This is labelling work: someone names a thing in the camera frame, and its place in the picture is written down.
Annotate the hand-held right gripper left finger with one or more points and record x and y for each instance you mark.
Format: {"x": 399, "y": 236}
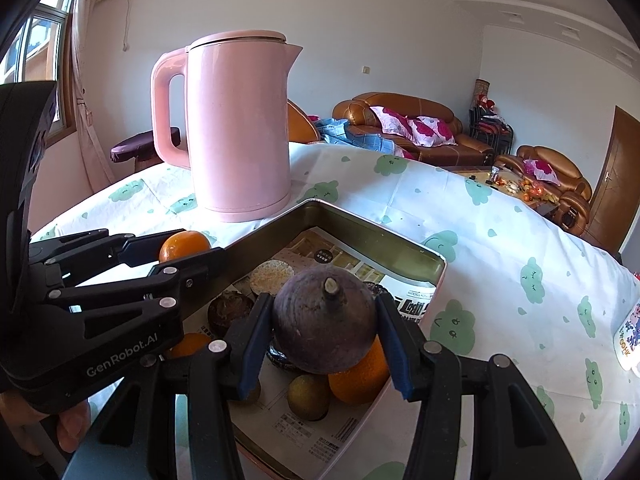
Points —
{"x": 255, "y": 350}

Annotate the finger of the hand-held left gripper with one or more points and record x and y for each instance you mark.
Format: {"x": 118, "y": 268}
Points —
{"x": 100, "y": 247}
{"x": 190, "y": 272}

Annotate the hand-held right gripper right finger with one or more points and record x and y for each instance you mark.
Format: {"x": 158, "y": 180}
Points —
{"x": 400, "y": 350}

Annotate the orange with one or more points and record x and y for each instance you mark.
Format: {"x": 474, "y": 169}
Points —
{"x": 187, "y": 345}
{"x": 360, "y": 380}
{"x": 184, "y": 246}

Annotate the dark chocolate pastry base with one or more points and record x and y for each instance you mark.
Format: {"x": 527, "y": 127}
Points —
{"x": 230, "y": 310}

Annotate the purple passion fruit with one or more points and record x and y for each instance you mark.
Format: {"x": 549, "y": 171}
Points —
{"x": 320, "y": 330}

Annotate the round light brown bun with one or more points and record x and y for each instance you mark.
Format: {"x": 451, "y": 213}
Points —
{"x": 307, "y": 395}

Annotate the pink metal tin box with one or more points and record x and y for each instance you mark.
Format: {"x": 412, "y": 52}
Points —
{"x": 360, "y": 230}

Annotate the person's left hand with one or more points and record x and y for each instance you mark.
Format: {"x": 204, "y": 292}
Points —
{"x": 72, "y": 427}

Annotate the printed paper liner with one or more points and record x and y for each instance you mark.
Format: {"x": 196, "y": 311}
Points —
{"x": 320, "y": 440}

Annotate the dark maroon padded stool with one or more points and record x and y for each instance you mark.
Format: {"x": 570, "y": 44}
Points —
{"x": 140, "y": 142}

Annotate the white green cloud tablecloth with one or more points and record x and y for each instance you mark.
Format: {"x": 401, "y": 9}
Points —
{"x": 500, "y": 260}

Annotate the pink electric kettle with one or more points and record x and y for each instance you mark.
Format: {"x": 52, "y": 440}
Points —
{"x": 235, "y": 135}

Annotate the brown leather armchair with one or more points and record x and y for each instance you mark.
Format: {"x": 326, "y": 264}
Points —
{"x": 300, "y": 125}
{"x": 550, "y": 155}

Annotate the pale pink curtain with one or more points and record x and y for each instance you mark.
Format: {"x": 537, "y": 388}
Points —
{"x": 85, "y": 60}

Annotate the wooden coffee table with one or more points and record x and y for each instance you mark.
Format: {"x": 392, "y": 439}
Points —
{"x": 470, "y": 172}

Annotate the pile of small snacks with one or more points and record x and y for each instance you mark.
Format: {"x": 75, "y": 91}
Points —
{"x": 525, "y": 187}

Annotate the window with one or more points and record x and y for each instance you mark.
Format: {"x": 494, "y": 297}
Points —
{"x": 45, "y": 45}

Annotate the blue plaid blanket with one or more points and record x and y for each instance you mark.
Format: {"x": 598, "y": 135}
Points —
{"x": 360, "y": 137}

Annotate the pink floral pillow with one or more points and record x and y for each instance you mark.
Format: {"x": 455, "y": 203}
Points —
{"x": 392, "y": 122}
{"x": 432, "y": 131}
{"x": 542, "y": 171}

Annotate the white cartoon print mug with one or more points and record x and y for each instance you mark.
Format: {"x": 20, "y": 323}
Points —
{"x": 631, "y": 340}

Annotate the white air conditioner pipe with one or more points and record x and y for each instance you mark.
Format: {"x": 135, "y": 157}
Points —
{"x": 128, "y": 15}

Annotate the stack of dark chairs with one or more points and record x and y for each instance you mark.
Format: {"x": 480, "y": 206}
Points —
{"x": 492, "y": 132}

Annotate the brown leather sofa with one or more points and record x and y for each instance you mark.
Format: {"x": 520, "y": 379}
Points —
{"x": 400, "y": 102}

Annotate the tall patterned cylinder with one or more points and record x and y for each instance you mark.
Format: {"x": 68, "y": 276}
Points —
{"x": 481, "y": 91}

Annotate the brown wooden door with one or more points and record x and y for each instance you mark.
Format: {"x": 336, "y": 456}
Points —
{"x": 620, "y": 170}

